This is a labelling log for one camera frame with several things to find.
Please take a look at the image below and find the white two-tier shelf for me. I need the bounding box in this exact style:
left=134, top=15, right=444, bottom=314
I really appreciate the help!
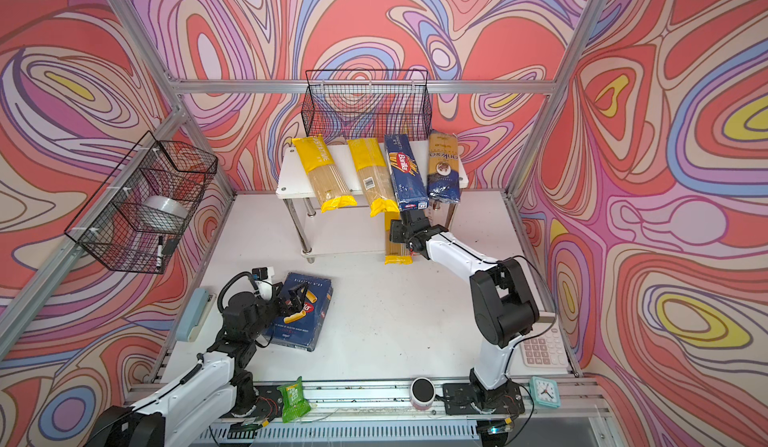
left=275, top=140, right=470, bottom=264

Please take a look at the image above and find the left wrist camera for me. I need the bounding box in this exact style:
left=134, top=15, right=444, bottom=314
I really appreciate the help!
left=251, top=266, right=275, bottom=300

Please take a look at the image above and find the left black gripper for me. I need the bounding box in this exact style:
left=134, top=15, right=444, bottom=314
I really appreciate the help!
left=243, top=281, right=307, bottom=344

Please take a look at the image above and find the green snack packet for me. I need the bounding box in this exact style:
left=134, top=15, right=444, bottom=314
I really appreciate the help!
left=278, top=376, right=312, bottom=423

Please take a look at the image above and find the black wire basket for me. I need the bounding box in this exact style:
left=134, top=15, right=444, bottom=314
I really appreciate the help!
left=301, top=68, right=432, bottom=144
left=64, top=132, right=218, bottom=275

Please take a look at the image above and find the blue Barilla rigatoni box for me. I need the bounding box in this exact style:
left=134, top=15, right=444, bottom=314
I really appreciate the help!
left=264, top=272, right=333, bottom=352

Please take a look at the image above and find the left black wire basket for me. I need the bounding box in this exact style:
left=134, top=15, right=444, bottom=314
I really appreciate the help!
left=64, top=132, right=218, bottom=275

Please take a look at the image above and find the small round speaker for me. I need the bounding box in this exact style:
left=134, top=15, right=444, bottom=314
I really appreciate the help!
left=409, top=377, right=436, bottom=411

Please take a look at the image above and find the silver tape roll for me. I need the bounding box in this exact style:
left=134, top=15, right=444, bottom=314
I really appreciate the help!
left=140, top=195, right=188, bottom=233

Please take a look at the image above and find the white pink calculator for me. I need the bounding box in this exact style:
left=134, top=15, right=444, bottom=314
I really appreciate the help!
left=519, top=318, right=569, bottom=370

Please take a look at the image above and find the blue Barilla spaghetti box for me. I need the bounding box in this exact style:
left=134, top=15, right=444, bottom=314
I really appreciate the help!
left=384, top=134, right=428, bottom=211

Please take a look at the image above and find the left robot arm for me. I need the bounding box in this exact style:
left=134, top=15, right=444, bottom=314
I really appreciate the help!
left=85, top=282, right=309, bottom=446

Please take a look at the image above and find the yellow Pastatime spaghetti bag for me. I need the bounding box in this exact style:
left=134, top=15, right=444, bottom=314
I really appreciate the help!
left=292, top=136, right=357, bottom=213
left=384, top=211, right=413, bottom=265

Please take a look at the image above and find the black marker pen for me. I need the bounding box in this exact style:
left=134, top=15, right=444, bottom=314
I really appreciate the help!
left=156, top=235, right=164, bottom=272

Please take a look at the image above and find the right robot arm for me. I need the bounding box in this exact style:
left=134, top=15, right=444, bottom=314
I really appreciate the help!
left=386, top=210, right=540, bottom=418

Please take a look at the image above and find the teal alarm clock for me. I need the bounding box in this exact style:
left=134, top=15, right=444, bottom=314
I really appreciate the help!
left=529, top=376, right=562, bottom=409

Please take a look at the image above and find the back black wire basket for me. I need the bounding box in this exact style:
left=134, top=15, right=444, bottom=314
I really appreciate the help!
left=301, top=68, right=432, bottom=144

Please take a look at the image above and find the clear blue spaghetti bag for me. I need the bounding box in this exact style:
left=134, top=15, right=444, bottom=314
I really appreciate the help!
left=427, top=131, right=460, bottom=204

